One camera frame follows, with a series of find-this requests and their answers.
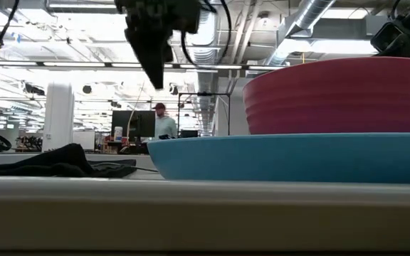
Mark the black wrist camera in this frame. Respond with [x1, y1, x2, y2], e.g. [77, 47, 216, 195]
[171, 0, 202, 35]
[370, 21, 405, 54]

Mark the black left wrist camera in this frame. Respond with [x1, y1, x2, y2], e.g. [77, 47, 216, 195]
[171, 0, 202, 35]

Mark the blue plate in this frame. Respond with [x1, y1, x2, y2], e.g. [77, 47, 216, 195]
[147, 132, 410, 185]

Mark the black cloth napkin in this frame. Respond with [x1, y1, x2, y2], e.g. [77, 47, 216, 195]
[0, 143, 137, 178]

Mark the thin black frame stand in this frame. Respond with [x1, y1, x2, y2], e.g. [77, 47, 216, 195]
[177, 91, 231, 138]

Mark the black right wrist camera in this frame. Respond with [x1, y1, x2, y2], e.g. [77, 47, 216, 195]
[370, 21, 405, 54]

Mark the person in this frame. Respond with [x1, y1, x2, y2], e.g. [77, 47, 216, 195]
[150, 102, 179, 140]

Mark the silver round ventilation duct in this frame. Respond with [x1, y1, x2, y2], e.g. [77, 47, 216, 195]
[263, 0, 336, 67]
[190, 0, 220, 134]

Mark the grey tray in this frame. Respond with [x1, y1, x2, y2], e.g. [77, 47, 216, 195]
[0, 152, 410, 254]

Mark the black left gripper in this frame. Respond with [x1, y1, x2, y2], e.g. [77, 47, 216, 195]
[115, 0, 177, 90]

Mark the white board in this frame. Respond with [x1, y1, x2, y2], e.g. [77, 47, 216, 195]
[72, 130, 96, 151]

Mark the pink bowl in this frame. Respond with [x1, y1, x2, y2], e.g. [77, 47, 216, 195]
[242, 56, 410, 135]

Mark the white pillar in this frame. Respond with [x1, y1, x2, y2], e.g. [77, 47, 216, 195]
[42, 82, 75, 153]

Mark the black aluminium table frame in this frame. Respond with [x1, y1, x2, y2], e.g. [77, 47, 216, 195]
[0, 60, 288, 71]

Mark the black computer monitor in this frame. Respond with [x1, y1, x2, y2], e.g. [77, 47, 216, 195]
[111, 110, 156, 143]

